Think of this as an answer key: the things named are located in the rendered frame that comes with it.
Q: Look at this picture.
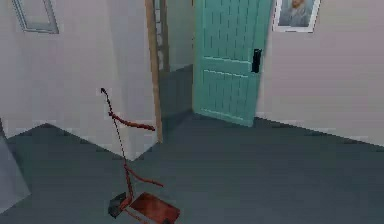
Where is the teal room door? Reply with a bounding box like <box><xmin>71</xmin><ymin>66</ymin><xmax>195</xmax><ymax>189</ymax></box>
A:
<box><xmin>191</xmin><ymin>0</ymin><xmax>275</xmax><ymax>128</ymax></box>

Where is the white framed portrait picture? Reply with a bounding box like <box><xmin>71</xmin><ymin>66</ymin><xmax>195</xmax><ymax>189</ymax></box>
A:
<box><xmin>272</xmin><ymin>0</ymin><xmax>322</xmax><ymax>34</ymax></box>

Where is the black door handle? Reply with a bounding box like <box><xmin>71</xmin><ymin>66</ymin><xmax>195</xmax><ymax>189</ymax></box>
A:
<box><xmin>251</xmin><ymin>48</ymin><xmax>263</xmax><ymax>74</ymax></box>

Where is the grey framed wall picture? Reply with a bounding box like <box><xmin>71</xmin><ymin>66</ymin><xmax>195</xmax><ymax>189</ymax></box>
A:
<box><xmin>11</xmin><ymin>0</ymin><xmax>60</xmax><ymax>35</ymax></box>

